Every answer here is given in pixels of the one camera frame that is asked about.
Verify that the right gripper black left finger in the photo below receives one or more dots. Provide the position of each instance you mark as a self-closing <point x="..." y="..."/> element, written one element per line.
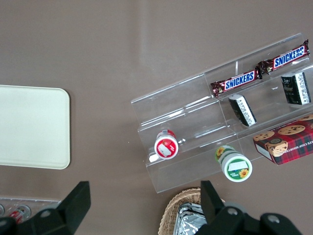
<point x="73" y="210"/>

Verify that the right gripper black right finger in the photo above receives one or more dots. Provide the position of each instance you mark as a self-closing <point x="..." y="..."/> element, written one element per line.
<point x="215" y="215"/>

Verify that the light wicker oval basket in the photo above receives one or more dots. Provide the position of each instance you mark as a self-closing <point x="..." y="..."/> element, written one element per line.
<point x="171" y="210"/>

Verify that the beige plastic serving tray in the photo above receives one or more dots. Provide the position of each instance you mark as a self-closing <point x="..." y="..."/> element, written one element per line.
<point x="31" y="127"/>

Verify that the stack of foil trays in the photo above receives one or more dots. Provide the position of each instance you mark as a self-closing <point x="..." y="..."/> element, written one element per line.
<point x="190" y="220"/>

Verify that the clear acrylic bottle rack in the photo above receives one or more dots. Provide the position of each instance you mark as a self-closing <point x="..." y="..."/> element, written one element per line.
<point x="36" y="202"/>

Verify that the green lid yogurt bottle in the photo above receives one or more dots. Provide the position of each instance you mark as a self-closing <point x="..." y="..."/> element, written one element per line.
<point x="236" y="167"/>

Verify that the red Coca-Cola bottle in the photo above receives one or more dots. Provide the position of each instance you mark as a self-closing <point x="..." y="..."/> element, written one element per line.
<point x="20" y="213"/>

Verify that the red lid yogurt bottle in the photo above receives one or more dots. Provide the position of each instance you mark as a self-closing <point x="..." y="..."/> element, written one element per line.
<point x="166" y="148"/>

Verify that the red tartan cookie box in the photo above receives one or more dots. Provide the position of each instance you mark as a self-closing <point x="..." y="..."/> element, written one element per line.
<point x="288" y="142"/>

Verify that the small black white carton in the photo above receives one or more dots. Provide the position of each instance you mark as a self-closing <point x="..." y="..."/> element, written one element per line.
<point x="242" y="110"/>
<point x="296" y="88"/>

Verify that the clear acrylic stepped stand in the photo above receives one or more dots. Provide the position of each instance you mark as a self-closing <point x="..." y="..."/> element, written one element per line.
<point x="269" y="107"/>
<point x="176" y="107"/>

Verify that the Snickers chocolate bar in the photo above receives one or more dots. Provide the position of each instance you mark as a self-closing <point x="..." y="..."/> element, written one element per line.
<point x="283" y="57"/>
<point x="236" y="83"/>

